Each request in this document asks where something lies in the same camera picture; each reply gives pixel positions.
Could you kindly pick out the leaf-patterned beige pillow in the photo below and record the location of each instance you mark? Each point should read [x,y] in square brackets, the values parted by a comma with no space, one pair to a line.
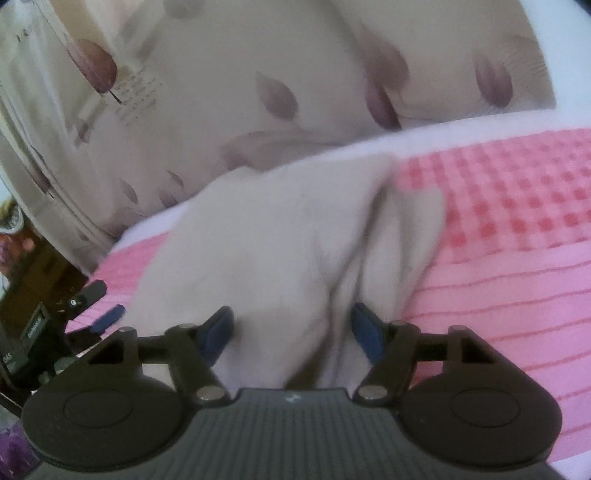
[207,92]

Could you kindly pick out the purple cloth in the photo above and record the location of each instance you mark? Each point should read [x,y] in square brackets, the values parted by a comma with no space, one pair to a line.
[11,438]

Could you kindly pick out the pink towel blanket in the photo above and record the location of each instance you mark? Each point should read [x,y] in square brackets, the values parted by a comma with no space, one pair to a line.
[508,258]

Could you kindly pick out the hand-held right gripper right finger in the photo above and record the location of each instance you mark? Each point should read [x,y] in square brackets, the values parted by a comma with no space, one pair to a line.
[368,332]

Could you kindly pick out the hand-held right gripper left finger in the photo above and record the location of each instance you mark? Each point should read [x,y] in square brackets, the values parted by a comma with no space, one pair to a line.
[216,333]

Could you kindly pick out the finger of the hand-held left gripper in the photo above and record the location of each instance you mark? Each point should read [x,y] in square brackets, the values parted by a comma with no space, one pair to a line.
[108,318]
[90,294]

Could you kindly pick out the leaf print pillow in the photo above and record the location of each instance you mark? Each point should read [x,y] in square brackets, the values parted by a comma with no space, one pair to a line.
[461,55]

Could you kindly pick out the dark wooden furniture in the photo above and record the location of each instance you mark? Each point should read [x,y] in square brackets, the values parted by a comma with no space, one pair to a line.
[41,272]

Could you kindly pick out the white bed sheet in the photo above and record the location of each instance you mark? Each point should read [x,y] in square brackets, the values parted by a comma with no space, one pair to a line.
[461,129]

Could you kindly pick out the beige small garment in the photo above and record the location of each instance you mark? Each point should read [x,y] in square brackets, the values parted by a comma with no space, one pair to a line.
[258,240]

